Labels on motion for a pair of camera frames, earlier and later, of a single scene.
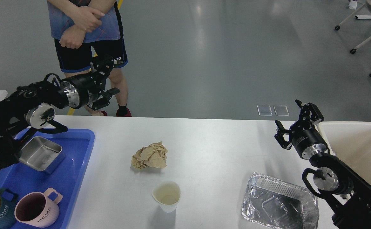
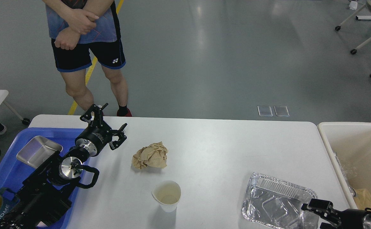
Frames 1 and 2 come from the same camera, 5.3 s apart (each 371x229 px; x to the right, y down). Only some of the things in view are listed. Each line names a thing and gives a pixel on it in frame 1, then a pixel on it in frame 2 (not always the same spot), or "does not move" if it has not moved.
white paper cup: [167, 193] does not move
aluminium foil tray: [274, 203] does not move
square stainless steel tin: [41, 154] does not move
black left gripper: [83, 90] -> [93, 138]
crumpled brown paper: [154, 155] does not move
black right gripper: [308, 142] -> [350, 218]
